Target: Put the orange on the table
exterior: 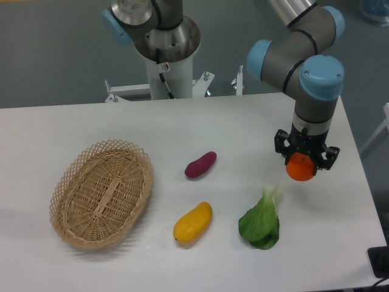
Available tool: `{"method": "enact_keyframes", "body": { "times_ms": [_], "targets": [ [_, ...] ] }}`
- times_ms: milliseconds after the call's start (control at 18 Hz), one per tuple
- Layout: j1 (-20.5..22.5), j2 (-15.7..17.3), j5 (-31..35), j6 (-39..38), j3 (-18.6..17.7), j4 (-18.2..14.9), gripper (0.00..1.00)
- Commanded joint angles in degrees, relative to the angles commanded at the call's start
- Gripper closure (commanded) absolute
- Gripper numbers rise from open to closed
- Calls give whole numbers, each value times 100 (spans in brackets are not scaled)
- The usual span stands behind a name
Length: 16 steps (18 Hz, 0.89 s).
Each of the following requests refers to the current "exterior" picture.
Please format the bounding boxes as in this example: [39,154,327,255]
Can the black cable on pedestal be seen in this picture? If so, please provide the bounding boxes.
[155,48,176,100]

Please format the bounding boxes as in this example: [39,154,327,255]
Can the woven wicker basket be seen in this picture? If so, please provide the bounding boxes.
[49,140,153,250]

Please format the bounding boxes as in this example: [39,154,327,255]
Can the green bok choy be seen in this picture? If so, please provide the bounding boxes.
[238,184,281,250]

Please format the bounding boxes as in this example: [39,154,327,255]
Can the yellow mango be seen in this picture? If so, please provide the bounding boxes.
[173,201,213,246]

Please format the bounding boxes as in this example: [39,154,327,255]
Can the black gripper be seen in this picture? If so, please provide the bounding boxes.
[274,122,340,176]

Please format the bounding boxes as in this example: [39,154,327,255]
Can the black device at table edge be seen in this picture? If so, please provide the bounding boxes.
[367,246,388,278]

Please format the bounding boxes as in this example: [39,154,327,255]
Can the white frame at right edge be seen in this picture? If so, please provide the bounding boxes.
[359,103,388,159]

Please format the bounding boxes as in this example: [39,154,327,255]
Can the purple sweet potato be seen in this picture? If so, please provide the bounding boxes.
[184,151,217,179]

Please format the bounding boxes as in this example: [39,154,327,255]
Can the orange fruit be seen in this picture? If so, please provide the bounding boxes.
[286,152,315,181]

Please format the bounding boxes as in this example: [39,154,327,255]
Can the blue object top right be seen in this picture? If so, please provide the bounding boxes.
[359,0,388,26]

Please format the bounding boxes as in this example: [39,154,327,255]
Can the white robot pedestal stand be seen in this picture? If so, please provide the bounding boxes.
[104,54,246,103]

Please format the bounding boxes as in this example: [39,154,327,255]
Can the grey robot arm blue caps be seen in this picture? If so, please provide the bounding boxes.
[102,1,345,181]

